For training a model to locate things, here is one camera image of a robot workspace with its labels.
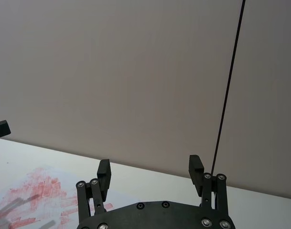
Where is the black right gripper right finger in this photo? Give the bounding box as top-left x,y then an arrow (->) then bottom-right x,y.
189,155 -> 232,217

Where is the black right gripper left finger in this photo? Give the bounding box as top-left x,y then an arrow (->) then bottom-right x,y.
75,159 -> 113,225

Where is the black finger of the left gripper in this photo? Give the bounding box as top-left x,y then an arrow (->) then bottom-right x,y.
0,120 -> 11,139

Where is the white sheet with red marks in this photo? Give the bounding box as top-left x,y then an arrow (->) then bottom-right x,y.
0,164 -> 117,229

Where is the white table cloth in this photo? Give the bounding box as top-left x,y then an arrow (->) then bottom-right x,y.
0,138 -> 291,229

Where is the plain pale wall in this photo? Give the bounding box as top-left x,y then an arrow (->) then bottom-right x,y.
0,0 -> 291,199

